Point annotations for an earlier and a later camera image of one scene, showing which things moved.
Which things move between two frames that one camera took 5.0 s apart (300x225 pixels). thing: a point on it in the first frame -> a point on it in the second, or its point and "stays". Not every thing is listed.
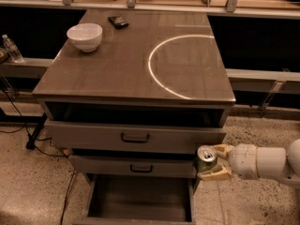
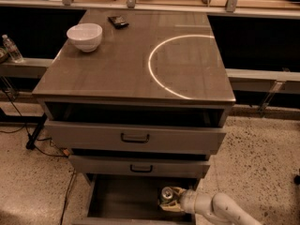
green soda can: [205, 157] -> [167, 195]
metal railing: [67, 2] stays
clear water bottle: [12, 49] stays
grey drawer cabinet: [130, 97] stays
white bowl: [86, 37] stays
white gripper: [243, 161] -> [188, 201]
